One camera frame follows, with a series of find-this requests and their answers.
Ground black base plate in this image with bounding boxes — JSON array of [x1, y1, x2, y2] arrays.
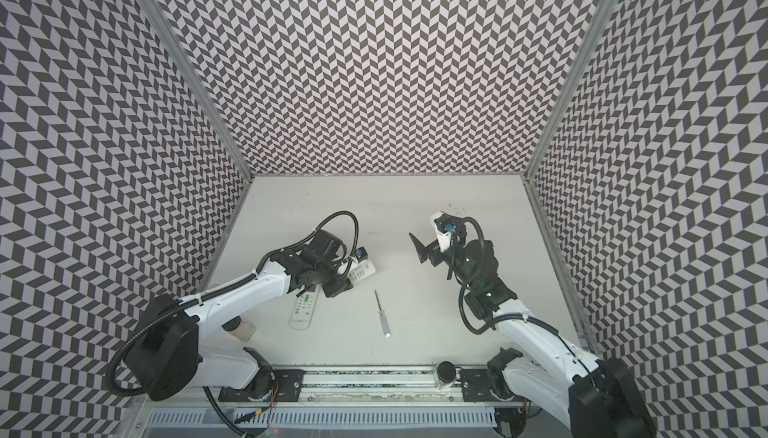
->
[[458, 368, 524, 403], [218, 369, 305, 404]]

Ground white remote control handled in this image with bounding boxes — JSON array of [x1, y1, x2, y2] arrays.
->
[[341, 258, 376, 286]]

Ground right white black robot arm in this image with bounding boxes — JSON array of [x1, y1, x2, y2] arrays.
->
[[413, 240, 657, 437]]

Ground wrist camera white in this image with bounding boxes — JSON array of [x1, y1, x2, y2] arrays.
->
[[351, 247, 369, 267], [431, 212, 461, 252]]

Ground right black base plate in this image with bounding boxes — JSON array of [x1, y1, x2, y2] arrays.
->
[[458, 368, 524, 403]]

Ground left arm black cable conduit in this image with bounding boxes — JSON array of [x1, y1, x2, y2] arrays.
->
[[103, 209, 361, 438]]

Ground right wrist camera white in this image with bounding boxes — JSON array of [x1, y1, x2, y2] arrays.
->
[[431, 212, 461, 252]]

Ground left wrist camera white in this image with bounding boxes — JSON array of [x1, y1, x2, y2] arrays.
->
[[351, 247, 369, 267]]

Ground aluminium mounting rail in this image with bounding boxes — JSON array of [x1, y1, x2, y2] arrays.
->
[[134, 365, 634, 409]]

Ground white remote with green buttons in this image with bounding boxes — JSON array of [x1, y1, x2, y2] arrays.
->
[[289, 285, 319, 331]]

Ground small silver screwdriver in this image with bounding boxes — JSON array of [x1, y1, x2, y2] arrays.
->
[[374, 291, 392, 338]]

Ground white ventilation grille strip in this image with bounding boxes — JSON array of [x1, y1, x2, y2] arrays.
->
[[146, 407, 497, 430]]

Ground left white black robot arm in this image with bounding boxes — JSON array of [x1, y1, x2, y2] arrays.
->
[[104, 250, 352, 401]]

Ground middle cylinder black cap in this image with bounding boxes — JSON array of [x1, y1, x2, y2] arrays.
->
[[434, 361, 456, 391]]

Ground left wooden cylinder black cap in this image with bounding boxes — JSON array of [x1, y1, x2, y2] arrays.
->
[[222, 316, 256, 343]]

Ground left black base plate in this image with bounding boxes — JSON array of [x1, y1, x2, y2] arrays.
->
[[218, 369, 305, 404]]

